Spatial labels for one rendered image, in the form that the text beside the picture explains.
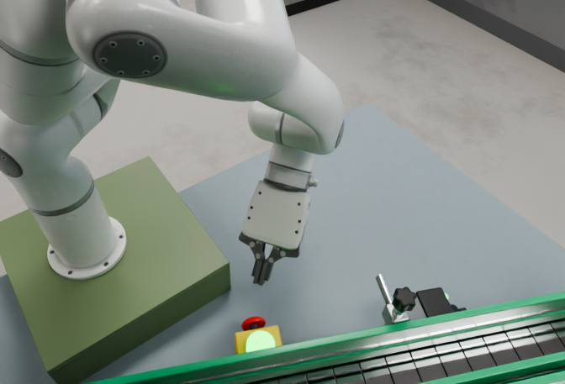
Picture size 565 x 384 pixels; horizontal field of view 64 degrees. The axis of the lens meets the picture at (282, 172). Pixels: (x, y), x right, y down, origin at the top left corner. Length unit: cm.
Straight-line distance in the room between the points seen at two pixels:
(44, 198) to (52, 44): 27
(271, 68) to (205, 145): 181
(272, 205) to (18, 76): 41
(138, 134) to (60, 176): 167
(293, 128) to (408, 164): 53
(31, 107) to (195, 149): 169
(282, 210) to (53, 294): 38
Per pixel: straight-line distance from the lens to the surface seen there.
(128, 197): 90
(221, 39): 37
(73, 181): 67
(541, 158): 258
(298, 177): 72
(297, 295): 86
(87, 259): 79
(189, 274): 78
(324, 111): 58
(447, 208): 106
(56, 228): 73
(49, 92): 51
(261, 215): 75
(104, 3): 35
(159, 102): 248
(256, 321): 77
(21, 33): 46
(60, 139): 62
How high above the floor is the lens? 151
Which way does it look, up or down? 47 degrees down
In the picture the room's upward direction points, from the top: 5 degrees clockwise
